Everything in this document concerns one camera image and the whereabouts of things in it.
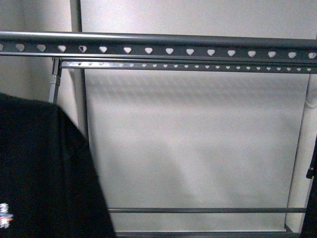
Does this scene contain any black printed t-shirt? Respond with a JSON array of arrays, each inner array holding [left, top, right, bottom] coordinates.
[[0, 94, 115, 238]]

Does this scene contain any grey clothes drying rack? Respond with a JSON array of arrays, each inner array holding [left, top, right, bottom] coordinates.
[[0, 30, 317, 238]]

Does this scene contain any white vertical pipe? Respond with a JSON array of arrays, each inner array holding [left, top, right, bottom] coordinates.
[[70, 0, 89, 140]]

